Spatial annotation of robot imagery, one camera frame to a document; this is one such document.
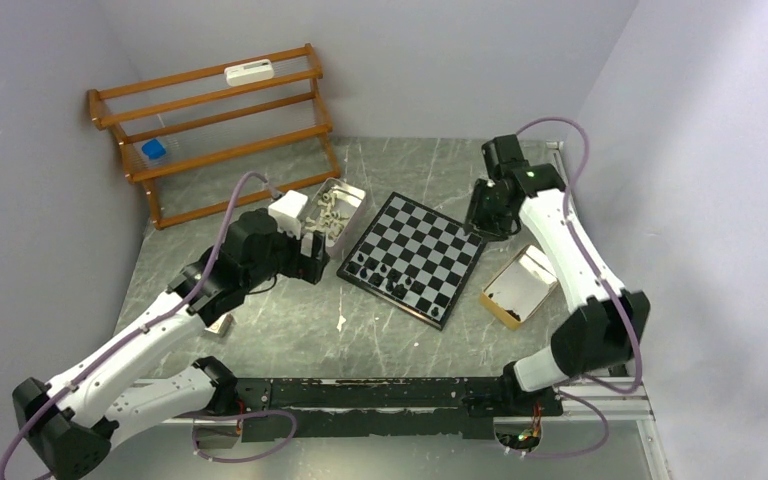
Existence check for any black bishop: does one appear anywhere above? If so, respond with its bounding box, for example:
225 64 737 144
369 273 383 287

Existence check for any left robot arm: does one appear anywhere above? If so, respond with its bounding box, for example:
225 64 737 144
12 208 329 479

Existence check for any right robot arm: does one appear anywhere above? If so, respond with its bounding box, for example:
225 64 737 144
465 135 651 414

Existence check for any pink tin of white pieces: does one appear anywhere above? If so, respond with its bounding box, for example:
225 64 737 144
300 178 368 258

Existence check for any black chess king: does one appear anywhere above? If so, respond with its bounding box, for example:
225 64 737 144
393 284 407 299

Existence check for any gold tin of black pieces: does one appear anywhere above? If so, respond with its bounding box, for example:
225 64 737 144
478 243 559 330

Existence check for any chessboard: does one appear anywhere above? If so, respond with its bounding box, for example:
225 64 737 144
336 192 487 330

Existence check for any small card box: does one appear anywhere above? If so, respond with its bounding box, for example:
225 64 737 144
204 314 234 338

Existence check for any wooden shelf rack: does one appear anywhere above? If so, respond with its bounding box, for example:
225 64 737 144
87 43 342 230

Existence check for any blue cap container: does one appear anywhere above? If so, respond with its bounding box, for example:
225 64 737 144
141 138 167 161

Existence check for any white box on rack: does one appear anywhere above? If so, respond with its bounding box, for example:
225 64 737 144
224 58 275 87

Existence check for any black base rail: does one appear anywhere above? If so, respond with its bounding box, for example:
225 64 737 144
200 377 563 442

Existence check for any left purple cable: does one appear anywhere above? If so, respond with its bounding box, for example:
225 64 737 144
0 170 299 480

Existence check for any purple cable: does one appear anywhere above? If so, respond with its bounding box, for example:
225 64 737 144
515 116 645 460
0 170 299 480

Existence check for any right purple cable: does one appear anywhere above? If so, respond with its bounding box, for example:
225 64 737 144
515 116 645 460

